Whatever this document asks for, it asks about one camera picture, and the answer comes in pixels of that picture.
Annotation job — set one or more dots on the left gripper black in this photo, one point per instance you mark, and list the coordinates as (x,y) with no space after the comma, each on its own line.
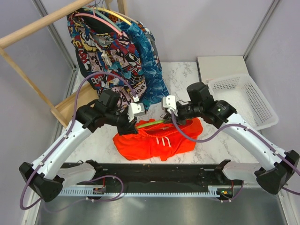
(128,128)

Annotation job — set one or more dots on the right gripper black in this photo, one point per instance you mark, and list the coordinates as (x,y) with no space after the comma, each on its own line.
(178,118)

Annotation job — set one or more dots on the orange mesh shorts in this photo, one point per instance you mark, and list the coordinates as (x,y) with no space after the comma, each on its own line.
(160,140)

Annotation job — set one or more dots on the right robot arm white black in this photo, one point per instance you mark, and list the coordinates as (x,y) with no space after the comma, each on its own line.
(274,166)

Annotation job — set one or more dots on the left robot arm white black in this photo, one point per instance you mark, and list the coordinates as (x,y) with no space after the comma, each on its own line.
(45,175)

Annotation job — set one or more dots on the blue leaf print shorts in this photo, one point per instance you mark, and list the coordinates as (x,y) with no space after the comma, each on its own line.
(156,87)

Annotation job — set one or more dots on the comic print shorts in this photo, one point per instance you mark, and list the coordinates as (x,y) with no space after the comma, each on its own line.
(113,60)

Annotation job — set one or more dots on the pink clothes hanger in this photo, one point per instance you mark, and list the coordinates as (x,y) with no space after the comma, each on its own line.
(101,20)

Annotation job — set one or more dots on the mint green clothes hanger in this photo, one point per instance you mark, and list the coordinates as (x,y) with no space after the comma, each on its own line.
(102,16)

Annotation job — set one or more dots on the yellow clothes hanger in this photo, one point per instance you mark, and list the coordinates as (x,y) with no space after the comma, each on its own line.
(122,17)

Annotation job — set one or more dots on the grey flat box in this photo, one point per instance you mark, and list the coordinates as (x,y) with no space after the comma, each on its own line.
(212,67)

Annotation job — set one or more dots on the wooden clothes rack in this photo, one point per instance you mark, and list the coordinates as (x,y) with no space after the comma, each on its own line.
(52,77)

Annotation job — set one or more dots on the white plastic basket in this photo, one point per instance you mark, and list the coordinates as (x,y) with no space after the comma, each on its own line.
(245,96)

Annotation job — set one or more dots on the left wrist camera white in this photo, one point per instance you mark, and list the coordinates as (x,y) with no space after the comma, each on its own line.
(135,109)

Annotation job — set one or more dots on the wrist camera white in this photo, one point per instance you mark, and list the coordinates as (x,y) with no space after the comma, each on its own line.
(169,104)
(135,109)

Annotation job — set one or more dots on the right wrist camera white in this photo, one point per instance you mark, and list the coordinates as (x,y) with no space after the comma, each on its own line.
(169,104)

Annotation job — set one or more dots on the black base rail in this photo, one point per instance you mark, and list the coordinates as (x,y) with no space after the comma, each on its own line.
(200,175)

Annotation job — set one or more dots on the white slotted cable duct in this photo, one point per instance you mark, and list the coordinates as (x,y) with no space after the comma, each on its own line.
(94,191)

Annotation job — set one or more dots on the aluminium frame profile right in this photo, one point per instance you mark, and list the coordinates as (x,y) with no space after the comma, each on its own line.
(267,16)

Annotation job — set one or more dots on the aluminium frame profile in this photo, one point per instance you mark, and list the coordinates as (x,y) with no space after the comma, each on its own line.
(55,34)
(267,16)

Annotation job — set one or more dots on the aluminium frame profile left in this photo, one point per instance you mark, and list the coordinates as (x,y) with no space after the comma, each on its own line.
(55,34)

